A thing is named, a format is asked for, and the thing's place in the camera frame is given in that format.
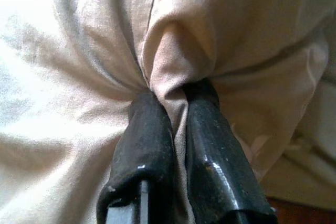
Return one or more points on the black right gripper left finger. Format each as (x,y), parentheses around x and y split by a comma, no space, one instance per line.
(141,150)

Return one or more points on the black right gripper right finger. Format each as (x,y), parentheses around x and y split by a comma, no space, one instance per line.
(215,161)

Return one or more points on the large grey floral pillow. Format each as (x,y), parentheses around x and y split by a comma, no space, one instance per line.
(210,24)

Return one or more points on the grey floral bed sheet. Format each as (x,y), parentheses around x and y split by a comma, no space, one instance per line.
(323,155)

